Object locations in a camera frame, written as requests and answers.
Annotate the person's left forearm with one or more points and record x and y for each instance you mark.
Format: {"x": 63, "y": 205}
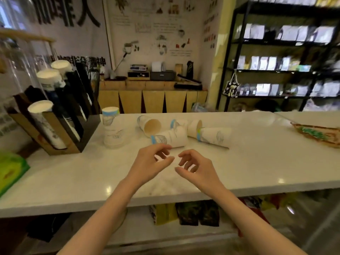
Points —
{"x": 106, "y": 217}

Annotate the woven tray with green items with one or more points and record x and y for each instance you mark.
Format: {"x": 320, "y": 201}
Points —
{"x": 318, "y": 134}

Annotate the red packet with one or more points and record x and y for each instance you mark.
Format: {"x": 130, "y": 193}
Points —
{"x": 252, "y": 203}

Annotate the hanging patterned black bag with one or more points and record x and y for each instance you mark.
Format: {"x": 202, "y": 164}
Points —
{"x": 231, "y": 88}

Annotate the clear plastic cup stacks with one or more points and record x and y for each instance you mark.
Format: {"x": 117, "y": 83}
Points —
{"x": 18, "y": 61}

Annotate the black paper bag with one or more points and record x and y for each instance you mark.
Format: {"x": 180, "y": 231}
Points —
{"x": 189, "y": 68}

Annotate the dark green packet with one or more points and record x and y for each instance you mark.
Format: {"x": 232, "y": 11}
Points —
{"x": 209, "y": 213}
{"x": 188, "y": 213}

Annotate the person's right hand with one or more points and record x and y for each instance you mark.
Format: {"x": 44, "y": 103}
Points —
{"x": 204, "y": 172}

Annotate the black printer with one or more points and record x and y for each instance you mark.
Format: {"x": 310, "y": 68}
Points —
{"x": 162, "y": 75}

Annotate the person's right thumb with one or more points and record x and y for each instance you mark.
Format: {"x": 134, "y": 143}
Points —
{"x": 183, "y": 172}

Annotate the black and brown cup holder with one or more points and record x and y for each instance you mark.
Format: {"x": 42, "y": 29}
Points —
{"x": 85, "y": 124}

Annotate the white plastic bag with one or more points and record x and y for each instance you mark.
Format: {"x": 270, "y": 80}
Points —
{"x": 321, "y": 105}

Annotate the white printed paper cup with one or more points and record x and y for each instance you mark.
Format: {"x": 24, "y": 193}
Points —
{"x": 172, "y": 136}
{"x": 179, "y": 123}
{"x": 194, "y": 127}
{"x": 148, "y": 126}
{"x": 216, "y": 136}

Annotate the small weighing scale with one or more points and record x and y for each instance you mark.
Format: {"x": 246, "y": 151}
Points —
{"x": 138, "y": 67}

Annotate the person's left thumb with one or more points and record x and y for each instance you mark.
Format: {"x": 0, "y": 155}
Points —
{"x": 167, "y": 161}

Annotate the illustrated white wall poster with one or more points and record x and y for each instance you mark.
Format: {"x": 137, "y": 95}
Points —
{"x": 159, "y": 23}

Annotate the black metal shelf rack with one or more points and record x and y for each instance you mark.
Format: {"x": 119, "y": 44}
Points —
{"x": 239, "y": 50}

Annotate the paper cup stack in holder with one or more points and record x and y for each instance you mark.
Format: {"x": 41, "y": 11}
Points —
{"x": 62, "y": 66}
{"x": 51, "y": 82}
{"x": 46, "y": 124}

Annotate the yellow packet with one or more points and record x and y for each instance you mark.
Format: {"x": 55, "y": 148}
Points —
{"x": 163, "y": 213}

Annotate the person's left hand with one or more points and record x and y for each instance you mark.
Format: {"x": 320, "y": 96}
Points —
{"x": 144, "y": 168}

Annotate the white box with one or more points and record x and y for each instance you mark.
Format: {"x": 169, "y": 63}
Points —
{"x": 157, "y": 66}

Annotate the long black appliance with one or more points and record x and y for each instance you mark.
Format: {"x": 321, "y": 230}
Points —
{"x": 188, "y": 84}

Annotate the black and wood box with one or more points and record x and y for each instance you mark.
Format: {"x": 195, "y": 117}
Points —
{"x": 138, "y": 75}

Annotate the person's right forearm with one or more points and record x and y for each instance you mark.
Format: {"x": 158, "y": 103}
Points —
{"x": 252, "y": 225}

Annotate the white desk lamp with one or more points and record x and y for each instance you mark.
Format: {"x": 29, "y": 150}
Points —
{"x": 127, "y": 47}

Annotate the wooden cabinet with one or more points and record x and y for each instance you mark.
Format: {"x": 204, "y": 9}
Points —
{"x": 151, "y": 99}

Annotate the upright stack of paper cups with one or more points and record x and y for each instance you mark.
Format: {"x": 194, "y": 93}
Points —
{"x": 114, "y": 130}

